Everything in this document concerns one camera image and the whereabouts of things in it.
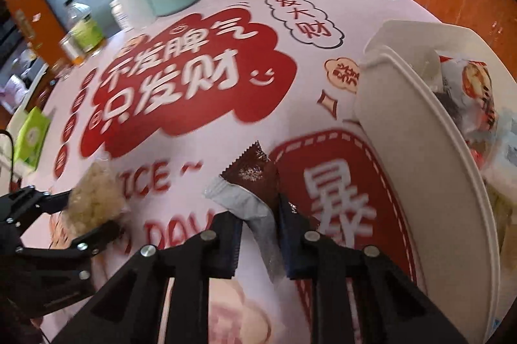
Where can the white plastic bottle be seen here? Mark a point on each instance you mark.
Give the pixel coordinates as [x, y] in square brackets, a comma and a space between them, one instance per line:
[129, 8]

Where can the clear packet of pale snacks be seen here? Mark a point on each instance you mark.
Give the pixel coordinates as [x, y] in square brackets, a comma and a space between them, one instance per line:
[95, 194]

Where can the red and clear snack packet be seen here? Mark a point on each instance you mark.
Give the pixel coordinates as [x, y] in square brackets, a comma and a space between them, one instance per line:
[474, 93]

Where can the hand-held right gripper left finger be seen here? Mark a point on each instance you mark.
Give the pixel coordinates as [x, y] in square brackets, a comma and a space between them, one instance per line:
[226, 243]

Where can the green label bottle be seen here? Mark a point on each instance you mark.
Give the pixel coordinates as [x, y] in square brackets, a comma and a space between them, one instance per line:
[87, 28]

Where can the green tissue pack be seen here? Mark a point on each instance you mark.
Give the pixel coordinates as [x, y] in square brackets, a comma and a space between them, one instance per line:
[32, 136]

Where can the brown snack packet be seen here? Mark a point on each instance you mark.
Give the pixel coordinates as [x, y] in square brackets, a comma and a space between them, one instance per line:
[252, 168]

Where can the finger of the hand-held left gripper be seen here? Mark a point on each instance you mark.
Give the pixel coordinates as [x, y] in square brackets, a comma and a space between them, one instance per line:
[36, 200]
[89, 241]

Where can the grey snack packet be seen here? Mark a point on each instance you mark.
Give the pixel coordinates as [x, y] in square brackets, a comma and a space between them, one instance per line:
[242, 202]

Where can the silver snack packet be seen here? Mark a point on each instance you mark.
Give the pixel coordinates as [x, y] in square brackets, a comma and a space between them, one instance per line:
[501, 158]

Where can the white plastic bin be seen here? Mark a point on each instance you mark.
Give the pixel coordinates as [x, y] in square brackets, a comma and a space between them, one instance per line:
[416, 174]

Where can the red printed table mat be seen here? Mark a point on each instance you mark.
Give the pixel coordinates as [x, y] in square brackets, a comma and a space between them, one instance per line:
[194, 85]

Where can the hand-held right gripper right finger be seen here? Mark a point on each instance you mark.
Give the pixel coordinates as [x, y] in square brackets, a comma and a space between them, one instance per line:
[293, 247]

